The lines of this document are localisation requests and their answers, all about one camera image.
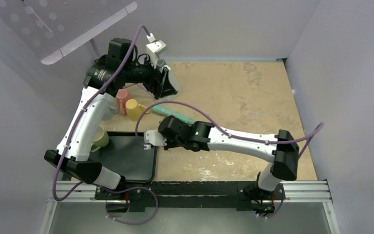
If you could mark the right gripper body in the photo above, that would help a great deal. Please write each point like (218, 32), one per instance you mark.
(170, 143)

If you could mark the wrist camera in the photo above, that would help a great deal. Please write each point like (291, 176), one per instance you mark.
(153, 138)
(154, 49)

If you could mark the light grey mug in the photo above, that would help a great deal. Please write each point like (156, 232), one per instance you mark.
(109, 113)

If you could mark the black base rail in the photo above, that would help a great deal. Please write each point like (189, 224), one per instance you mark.
(238, 195)

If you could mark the black tray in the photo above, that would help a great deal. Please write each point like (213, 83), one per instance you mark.
(124, 155)

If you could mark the dark teal cup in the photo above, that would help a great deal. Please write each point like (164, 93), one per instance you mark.
(160, 63)

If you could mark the green mug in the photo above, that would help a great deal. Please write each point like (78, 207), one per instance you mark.
(100, 139)

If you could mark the white metronome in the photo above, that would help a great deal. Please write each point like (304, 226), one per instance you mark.
(173, 81)

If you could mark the perforated light panel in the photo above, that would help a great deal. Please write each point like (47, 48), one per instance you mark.
(52, 29)

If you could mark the pink mug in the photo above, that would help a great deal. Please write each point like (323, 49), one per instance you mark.
(122, 97)

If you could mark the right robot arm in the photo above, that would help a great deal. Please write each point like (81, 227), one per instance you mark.
(278, 150)

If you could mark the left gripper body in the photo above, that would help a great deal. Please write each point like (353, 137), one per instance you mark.
(152, 84)

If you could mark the yellow mug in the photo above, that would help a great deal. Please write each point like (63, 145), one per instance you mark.
(134, 109)

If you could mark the aluminium frame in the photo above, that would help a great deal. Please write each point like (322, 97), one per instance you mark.
(307, 209)

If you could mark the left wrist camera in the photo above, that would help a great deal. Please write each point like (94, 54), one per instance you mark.
(154, 49)

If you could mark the teal toy microphone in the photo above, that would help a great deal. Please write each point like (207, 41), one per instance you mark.
(161, 110)

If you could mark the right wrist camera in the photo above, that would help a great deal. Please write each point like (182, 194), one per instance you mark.
(153, 138)

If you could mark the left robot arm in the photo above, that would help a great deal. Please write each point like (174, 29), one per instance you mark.
(109, 73)

